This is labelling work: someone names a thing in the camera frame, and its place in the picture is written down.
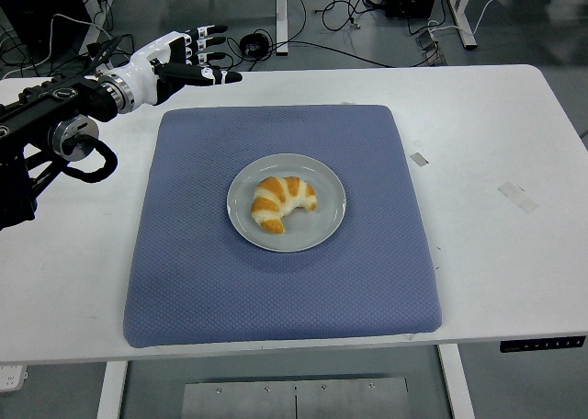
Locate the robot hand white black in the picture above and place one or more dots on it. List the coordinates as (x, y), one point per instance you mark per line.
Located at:
(147, 74)

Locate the white table leg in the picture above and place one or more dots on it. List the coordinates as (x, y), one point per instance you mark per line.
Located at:
(110, 391)
(457, 382)

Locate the croissant bread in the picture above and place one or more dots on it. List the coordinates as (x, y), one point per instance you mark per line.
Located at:
(275, 203)

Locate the grey foot pedal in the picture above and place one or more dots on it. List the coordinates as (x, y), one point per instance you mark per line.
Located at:
(432, 47)

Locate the white frame leg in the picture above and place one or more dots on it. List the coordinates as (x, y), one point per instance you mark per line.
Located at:
(89, 5)

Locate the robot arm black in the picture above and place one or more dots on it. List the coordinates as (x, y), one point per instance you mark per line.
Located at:
(46, 102)

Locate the translucent tape strip large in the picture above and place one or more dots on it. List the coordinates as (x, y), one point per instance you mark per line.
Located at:
(518, 197)

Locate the grey round plate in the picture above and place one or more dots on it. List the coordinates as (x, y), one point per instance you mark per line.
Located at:
(321, 180)

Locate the white power strip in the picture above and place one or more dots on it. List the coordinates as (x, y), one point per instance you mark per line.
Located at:
(11, 377)

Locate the grey tape strip small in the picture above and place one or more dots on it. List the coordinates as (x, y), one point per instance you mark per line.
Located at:
(419, 159)

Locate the blue quilted mat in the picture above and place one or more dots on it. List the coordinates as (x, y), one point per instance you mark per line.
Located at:
(275, 290)

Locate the table control panel black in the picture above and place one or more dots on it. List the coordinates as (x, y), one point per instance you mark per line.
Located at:
(542, 344)

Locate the white desk leg with foot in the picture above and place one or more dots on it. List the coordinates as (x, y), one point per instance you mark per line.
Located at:
(464, 14)
(281, 10)

